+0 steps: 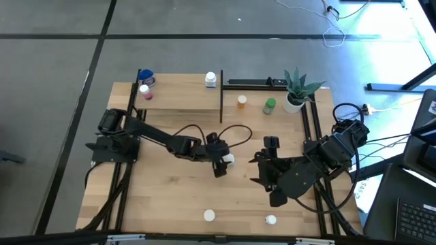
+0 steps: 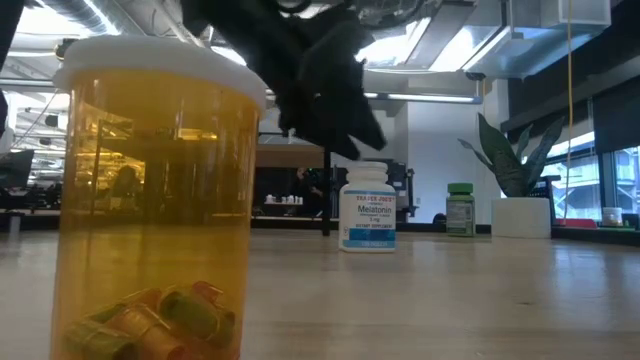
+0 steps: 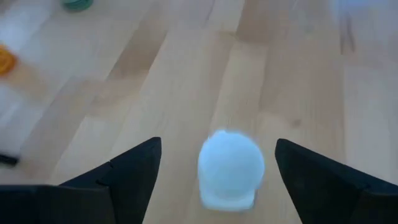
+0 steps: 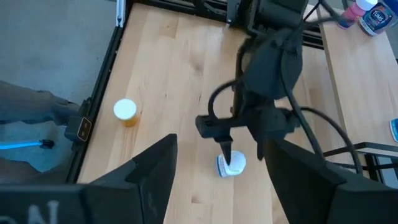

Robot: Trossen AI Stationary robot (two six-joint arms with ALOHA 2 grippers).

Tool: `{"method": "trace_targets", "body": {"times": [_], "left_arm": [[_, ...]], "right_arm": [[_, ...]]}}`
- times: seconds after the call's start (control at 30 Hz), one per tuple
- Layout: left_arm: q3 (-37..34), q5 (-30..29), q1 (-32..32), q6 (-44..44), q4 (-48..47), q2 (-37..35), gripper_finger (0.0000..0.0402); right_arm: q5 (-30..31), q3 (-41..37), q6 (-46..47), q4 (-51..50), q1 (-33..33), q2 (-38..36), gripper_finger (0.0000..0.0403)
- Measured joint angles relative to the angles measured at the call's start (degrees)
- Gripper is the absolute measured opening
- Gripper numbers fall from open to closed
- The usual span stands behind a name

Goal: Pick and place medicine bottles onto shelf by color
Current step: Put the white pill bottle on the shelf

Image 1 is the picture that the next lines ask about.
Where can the white medicine bottle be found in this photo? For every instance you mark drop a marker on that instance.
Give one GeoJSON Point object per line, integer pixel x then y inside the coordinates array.
{"type": "Point", "coordinates": [229, 159]}
{"type": "Point", "coordinates": [210, 79]}

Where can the long black frame crossbar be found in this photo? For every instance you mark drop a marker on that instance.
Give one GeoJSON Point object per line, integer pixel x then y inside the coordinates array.
{"type": "Point", "coordinates": [184, 241]}

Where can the white printed paper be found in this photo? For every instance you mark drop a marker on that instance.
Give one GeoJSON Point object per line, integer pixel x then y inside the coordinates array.
{"type": "Point", "coordinates": [366, 197]}

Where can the black metal shelf frame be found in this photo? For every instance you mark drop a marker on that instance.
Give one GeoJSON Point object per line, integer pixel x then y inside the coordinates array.
{"type": "Point", "coordinates": [221, 102]}

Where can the black diagonal frame brace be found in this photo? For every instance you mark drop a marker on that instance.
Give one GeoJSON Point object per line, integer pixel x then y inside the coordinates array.
{"type": "Point", "coordinates": [351, 224]}
{"type": "Point", "coordinates": [99, 211]}

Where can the black laptop with keyboard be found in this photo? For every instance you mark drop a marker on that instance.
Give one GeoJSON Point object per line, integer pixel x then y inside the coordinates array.
{"type": "Point", "coordinates": [415, 221]}

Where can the white plant pot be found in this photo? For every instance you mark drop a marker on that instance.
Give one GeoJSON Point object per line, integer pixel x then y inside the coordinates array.
{"type": "Point", "coordinates": [290, 107]}

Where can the blue-capped medicine bottle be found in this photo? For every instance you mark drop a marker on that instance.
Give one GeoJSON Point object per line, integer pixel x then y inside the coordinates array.
{"type": "Point", "coordinates": [146, 76]}

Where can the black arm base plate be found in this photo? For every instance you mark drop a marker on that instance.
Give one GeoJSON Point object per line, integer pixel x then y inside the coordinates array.
{"type": "Point", "coordinates": [98, 157]}
{"type": "Point", "coordinates": [309, 145]}

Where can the black table leg bar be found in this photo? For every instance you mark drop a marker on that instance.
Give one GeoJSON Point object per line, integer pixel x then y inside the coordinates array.
{"type": "Point", "coordinates": [374, 169]}

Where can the green succulent plant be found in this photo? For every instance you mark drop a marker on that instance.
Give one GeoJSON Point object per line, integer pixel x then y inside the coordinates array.
{"type": "Point", "coordinates": [298, 89]}

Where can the white power adapter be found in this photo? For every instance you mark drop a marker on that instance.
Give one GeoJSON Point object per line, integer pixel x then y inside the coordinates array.
{"type": "Point", "coordinates": [367, 109]}

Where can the orange bottle white cap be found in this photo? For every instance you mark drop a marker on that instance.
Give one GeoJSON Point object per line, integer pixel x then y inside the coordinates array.
{"type": "Point", "coordinates": [209, 215]}
{"type": "Point", "coordinates": [242, 99]}

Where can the small white-capped bottle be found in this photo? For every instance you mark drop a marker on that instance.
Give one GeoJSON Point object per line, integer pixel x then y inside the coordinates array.
{"type": "Point", "coordinates": [271, 219]}

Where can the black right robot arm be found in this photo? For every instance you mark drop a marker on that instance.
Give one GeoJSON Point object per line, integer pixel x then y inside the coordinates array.
{"type": "Point", "coordinates": [299, 177]}

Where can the wooden shelf board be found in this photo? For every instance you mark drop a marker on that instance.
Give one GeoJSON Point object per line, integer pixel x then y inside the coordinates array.
{"type": "Point", "coordinates": [180, 95]}

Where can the black floor stand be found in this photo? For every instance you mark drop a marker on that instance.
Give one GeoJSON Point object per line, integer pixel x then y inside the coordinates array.
{"type": "Point", "coordinates": [391, 87]}

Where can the green-capped medicine bottle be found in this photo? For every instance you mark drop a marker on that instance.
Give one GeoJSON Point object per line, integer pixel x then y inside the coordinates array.
{"type": "Point", "coordinates": [270, 103]}

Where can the short black bracket rail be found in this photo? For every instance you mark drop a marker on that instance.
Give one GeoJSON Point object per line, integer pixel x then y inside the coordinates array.
{"type": "Point", "coordinates": [252, 87]}

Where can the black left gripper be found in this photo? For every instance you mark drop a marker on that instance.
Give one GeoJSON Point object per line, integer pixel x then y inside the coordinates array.
{"type": "Point", "coordinates": [216, 151]}

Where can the dark grey laptop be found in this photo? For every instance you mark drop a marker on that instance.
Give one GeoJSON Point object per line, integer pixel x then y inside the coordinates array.
{"type": "Point", "coordinates": [419, 149]}

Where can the silver aluminium bracket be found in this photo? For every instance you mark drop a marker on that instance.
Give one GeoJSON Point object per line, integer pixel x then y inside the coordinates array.
{"type": "Point", "coordinates": [315, 241]}
{"type": "Point", "coordinates": [126, 237]}

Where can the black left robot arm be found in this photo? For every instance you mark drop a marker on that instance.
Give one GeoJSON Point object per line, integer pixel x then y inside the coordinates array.
{"type": "Point", "coordinates": [153, 133]}

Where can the black frame rail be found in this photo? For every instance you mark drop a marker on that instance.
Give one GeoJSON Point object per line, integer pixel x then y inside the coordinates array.
{"type": "Point", "coordinates": [321, 224]}
{"type": "Point", "coordinates": [123, 204]}
{"type": "Point", "coordinates": [334, 221]}
{"type": "Point", "coordinates": [130, 98]}

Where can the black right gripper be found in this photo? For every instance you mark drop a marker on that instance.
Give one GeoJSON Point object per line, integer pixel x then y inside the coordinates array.
{"type": "Point", "coordinates": [274, 171]}

